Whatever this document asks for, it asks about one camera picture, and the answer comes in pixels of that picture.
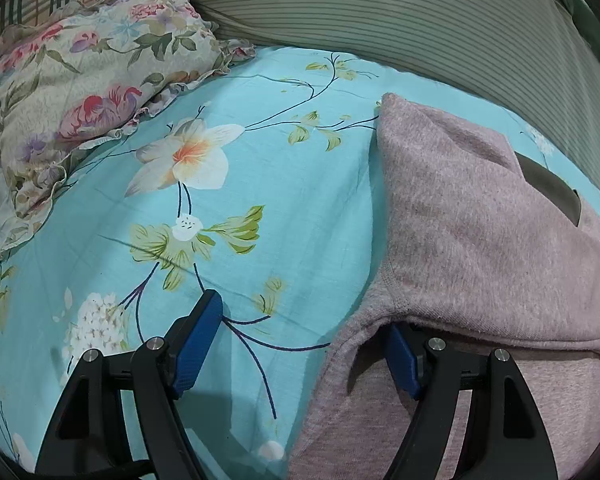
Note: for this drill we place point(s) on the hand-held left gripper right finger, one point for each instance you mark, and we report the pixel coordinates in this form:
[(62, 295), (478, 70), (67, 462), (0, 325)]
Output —
[(402, 360)]

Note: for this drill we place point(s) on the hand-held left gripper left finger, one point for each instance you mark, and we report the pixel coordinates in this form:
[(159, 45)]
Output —
[(198, 345)]

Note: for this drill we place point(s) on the pink knit sweatshirt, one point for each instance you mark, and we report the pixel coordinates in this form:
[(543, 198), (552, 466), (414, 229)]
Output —
[(460, 240)]

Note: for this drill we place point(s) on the turquoise floral bed sheet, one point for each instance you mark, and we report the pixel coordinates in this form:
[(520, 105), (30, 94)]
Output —
[(260, 220)]

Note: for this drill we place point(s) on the floral ruffled pillow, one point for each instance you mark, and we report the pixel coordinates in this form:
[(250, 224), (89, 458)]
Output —
[(85, 95)]

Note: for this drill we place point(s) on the green striped pillow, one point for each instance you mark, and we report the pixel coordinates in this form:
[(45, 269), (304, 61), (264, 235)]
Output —
[(420, 30)]

